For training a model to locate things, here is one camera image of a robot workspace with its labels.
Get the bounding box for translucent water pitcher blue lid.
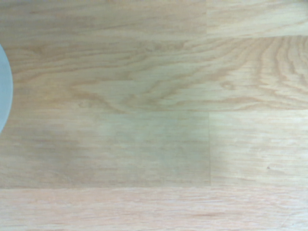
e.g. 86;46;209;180
0;44;14;134

